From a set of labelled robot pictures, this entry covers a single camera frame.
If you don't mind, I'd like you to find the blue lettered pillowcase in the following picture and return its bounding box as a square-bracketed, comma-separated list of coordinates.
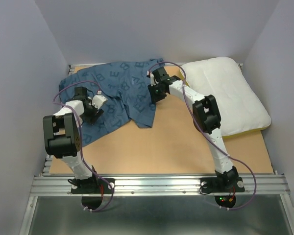
[59, 58, 163, 146]

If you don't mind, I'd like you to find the white pillow yellow edge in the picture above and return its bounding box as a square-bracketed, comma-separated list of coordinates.
[182, 57, 271, 138]

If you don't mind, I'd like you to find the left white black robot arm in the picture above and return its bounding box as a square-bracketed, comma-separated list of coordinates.
[43, 87, 107, 193]

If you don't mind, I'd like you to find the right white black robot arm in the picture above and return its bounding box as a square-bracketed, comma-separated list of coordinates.
[147, 67, 245, 193]

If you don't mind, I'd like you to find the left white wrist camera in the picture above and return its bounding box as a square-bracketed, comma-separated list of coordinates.
[92, 94, 107, 109]

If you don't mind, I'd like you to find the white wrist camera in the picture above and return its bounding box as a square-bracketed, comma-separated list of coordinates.
[147, 70, 157, 86]
[92, 94, 107, 109]

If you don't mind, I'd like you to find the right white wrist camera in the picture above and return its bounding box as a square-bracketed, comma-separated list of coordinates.
[147, 70, 157, 86]

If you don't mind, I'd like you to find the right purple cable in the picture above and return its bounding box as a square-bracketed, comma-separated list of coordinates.
[146, 61, 258, 212]

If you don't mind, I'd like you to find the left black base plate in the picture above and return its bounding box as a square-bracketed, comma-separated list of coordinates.
[68, 178, 110, 194]

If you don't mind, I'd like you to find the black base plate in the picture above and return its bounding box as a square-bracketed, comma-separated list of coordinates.
[68, 178, 110, 194]
[199, 177, 245, 195]

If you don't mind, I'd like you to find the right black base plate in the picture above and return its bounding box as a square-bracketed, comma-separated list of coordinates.
[199, 177, 245, 195]

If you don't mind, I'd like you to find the aluminium mounting rail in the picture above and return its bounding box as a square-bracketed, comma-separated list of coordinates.
[30, 174, 291, 197]

